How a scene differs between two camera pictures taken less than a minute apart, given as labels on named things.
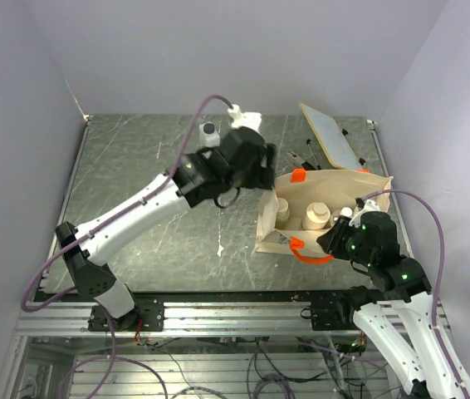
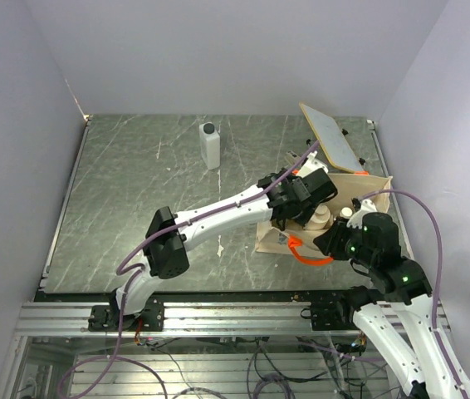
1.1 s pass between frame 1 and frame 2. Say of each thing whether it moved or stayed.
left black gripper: moved
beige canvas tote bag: stayed
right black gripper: stayed
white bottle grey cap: stayed
